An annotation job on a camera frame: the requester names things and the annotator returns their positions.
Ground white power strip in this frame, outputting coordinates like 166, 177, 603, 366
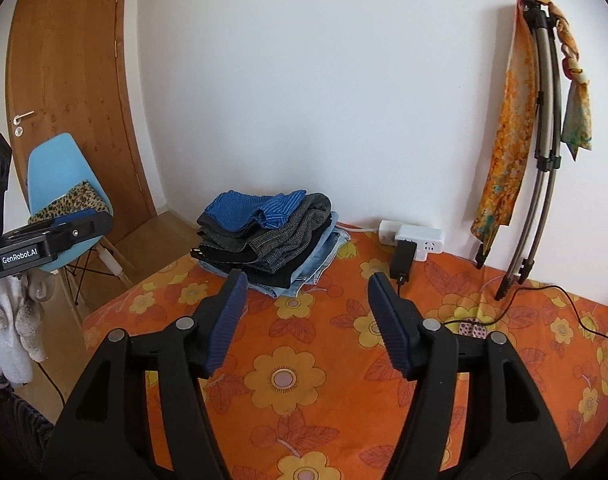
378, 219, 443, 263

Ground stack of folded clothes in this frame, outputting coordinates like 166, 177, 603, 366
199, 192, 332, 273

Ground dark cloth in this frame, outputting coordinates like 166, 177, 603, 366
0, 385, 55, 480

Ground grey metal tripod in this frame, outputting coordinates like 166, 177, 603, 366
474, 0, 565, 301

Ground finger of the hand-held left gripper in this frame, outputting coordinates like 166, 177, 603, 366
14, 211, 115, 257

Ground folded black garment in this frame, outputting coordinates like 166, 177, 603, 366
190, 232, 330, 288

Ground orange floral blanket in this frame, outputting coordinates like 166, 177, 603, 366
81, 232, 608, 480

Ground black power adapter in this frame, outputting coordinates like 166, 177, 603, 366
389, 240, 419, 283

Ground light blue chair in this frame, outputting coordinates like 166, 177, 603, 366
26, 132, 135, 326

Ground black cable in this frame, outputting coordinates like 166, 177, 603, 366
396, 280, 608, 348

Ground white fluffy cloth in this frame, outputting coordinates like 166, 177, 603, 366
0, 270, 47, 386

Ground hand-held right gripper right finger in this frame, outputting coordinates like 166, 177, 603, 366
368, 272, 572, 480

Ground twisted orange teal scarf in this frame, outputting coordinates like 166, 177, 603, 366
544, 0, 593, 163

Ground orange floral scarf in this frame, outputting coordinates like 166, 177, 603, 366
471, 5, 539, 256

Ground wooden door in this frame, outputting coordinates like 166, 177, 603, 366
4, 0, 157, 246

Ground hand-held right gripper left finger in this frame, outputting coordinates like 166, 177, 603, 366
41, 269, 248, 480

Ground leopard print cloth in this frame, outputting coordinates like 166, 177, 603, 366
28, 181, 114, 226

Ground blue striped pants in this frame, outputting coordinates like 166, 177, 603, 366
198, 189, 307, 233

